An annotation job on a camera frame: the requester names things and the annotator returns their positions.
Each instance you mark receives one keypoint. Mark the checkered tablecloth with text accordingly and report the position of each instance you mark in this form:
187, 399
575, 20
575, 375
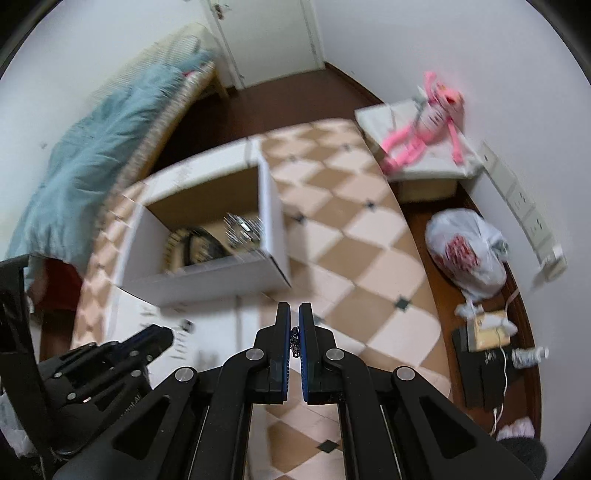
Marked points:
209, 413

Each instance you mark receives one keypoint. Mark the white plastic shopping bag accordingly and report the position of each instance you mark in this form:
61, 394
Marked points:
469, 250

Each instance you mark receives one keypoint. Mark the pink panther plush toy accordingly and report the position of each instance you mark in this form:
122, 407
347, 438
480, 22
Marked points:
437, 114

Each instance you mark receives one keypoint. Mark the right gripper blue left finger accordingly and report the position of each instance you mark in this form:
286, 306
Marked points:
280, 354

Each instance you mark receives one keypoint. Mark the white wall socket strip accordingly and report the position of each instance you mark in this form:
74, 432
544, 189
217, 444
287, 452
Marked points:
550, 255

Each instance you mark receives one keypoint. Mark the white cardboard jewelry box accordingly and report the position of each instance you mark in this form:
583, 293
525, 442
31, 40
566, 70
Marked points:
219, 236

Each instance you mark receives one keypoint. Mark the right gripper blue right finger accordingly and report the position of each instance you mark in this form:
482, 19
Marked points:
311, 360

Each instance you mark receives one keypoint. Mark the black box on floor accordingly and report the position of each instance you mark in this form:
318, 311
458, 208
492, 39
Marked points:
485, 375

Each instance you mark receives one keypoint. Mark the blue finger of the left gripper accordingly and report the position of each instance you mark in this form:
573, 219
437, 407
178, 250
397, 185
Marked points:
148, 344

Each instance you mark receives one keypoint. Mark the bed with patterned mattress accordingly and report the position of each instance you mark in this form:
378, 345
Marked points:
192, 49

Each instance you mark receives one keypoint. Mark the teal blue duvet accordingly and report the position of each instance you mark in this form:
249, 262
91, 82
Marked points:
62, 218

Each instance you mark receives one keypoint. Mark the black smart watch band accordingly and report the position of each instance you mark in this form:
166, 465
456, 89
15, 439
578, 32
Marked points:
199, 246

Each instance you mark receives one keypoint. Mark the small white bottle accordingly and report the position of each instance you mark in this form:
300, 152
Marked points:
528, 358

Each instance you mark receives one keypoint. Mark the white room door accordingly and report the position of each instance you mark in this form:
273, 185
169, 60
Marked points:
266, 40

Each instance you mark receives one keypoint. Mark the white cloth covered box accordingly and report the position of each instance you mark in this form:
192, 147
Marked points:
417, 172

